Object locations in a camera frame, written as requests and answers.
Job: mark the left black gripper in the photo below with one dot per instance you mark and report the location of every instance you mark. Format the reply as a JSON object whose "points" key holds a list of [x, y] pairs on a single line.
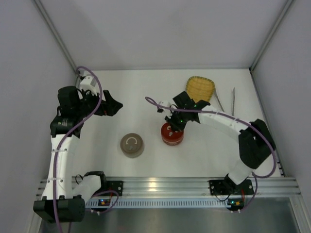
{"points": [[102, 107]]}

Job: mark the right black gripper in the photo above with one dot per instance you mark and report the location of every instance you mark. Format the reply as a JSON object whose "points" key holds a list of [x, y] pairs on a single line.
{"points": [[175, 120]]}

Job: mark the red round lid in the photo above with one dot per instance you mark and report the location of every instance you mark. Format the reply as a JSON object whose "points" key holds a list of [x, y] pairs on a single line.
{"points": [[166, 129]]}

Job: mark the red steel lunch bowl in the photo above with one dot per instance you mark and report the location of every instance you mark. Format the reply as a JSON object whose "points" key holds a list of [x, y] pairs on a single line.
{"points": [[172, 140]]}

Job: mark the brown round lid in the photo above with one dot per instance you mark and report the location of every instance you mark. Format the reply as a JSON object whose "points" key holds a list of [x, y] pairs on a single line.
{"points": [[131, 139]]}

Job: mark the tan steel lunch bowl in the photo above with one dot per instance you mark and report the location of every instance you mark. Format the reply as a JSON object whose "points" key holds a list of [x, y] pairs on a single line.
{"points": [[132, 152]]}

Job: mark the steel food tongs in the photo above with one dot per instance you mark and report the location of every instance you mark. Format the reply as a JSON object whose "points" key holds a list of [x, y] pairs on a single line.
{"points": [[233, 101]]}

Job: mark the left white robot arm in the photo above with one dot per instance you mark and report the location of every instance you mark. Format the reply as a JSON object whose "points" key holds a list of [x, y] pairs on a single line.
{"points": [[60, 202]]}

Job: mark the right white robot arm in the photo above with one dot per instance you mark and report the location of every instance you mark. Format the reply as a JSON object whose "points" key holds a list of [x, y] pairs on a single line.
{"points": [[255, 143]]}

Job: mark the bamboo woven tray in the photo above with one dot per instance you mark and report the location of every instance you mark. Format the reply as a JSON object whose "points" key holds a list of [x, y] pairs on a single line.
{"points": [[200, 88]]}

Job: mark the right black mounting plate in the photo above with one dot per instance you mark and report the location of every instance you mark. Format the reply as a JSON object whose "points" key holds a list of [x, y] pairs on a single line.
{"points": [[217, 188]]}

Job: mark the black mounting plate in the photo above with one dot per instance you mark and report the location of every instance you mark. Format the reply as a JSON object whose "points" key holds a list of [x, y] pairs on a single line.
{"points": [[217, 188], [115, 185]]}

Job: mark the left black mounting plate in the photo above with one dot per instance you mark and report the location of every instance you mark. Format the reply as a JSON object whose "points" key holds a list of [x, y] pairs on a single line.
{"points": [[115, 185]]}

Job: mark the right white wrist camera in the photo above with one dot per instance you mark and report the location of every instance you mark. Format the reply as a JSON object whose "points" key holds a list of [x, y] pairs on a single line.
{"points": [[163, 107]]}

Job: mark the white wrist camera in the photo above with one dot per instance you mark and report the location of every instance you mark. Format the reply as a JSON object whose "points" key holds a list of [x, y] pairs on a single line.
{"points": [[88, 84], [163, 107]]}

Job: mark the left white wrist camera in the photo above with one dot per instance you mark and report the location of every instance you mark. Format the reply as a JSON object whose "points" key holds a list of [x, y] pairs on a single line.
{"points": [[88, 84]]}

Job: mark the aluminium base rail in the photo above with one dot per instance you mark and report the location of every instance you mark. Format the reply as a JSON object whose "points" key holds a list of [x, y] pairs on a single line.
{"points": [[198, 187]]}

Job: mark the grey slotted cable duct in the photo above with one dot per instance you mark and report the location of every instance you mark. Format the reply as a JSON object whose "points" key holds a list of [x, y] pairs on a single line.
{"points": [[123, 203]]}

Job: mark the left aluminium frame post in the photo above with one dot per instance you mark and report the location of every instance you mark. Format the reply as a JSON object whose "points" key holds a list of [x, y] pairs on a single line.
{"points": [[57, 37]]}

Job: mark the aluminium frame post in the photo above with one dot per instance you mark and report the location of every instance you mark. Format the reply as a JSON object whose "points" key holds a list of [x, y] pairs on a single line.
{"points": [[57, 37], [271, 34]]}

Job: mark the right aluminium frame post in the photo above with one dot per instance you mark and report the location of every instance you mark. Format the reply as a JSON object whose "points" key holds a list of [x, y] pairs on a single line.
{"points": [[271, 34]]}

